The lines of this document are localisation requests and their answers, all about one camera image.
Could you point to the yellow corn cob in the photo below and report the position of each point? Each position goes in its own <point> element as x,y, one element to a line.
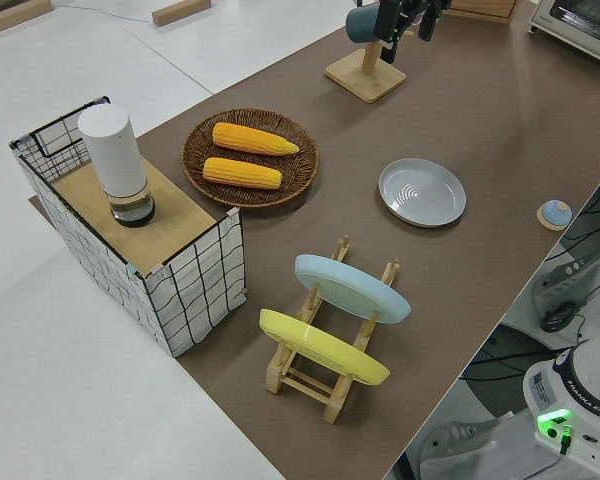
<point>240,172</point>
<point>250,138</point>

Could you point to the brown table mat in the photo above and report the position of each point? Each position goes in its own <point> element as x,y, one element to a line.
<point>480,125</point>

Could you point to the small blue dome timer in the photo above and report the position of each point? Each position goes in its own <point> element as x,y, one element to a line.
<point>555,214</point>

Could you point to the round wicker basket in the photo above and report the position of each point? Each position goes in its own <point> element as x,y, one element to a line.
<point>200,165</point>

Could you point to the light wooden insert box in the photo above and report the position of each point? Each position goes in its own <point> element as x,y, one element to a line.
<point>180,220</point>

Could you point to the yellow plate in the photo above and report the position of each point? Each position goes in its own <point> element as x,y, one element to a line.
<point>325,350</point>

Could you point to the wooden dish rack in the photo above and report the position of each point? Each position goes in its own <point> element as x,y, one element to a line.
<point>337,400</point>

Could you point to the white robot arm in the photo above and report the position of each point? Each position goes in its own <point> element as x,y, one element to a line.
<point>580,400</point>

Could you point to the wooden mug stand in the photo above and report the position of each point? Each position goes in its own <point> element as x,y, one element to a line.
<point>365,80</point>

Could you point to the light blue plate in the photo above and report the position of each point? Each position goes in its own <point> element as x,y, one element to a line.
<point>350,290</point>

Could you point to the wooden block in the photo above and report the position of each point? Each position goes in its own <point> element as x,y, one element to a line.
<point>180,12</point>
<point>15,19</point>

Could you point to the teal mug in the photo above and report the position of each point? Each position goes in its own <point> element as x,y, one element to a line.
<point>360,25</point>

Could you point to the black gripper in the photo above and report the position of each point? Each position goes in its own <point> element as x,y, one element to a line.
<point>425,5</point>

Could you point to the cream toaster oven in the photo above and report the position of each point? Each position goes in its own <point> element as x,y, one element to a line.
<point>570,20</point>

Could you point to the white cylindrical grinder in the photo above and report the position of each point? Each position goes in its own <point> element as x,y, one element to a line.
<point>112,150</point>

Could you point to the gray round plate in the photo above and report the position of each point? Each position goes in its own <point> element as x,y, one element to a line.
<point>422,192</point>

